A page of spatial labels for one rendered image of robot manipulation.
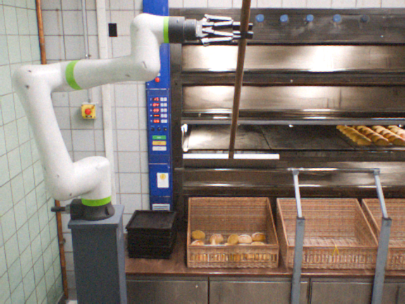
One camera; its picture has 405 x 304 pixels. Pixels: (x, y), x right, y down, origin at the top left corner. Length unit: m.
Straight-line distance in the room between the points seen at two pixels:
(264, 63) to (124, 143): 1.07
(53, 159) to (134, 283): 1.25
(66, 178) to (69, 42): 1.44
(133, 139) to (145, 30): 1.49
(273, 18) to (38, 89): 1.64
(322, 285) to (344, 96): 1.21
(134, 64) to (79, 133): 1.55
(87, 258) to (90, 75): 0.76
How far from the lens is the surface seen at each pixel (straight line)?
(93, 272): 1.93
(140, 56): 1.52
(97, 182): 1.77
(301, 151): 2.97
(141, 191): 3.04
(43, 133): 1.69
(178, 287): 2.70
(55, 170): 1.68
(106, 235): 1.84
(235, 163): 2.52
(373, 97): 3.03
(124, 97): 2.89
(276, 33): 2.85
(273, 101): 2.86
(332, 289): 2.79
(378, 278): 2.76
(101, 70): 1.64
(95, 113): 2.88
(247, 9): 1.48
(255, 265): 2.69
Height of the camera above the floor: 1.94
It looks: 15 degrees down
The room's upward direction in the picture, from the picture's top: straight up
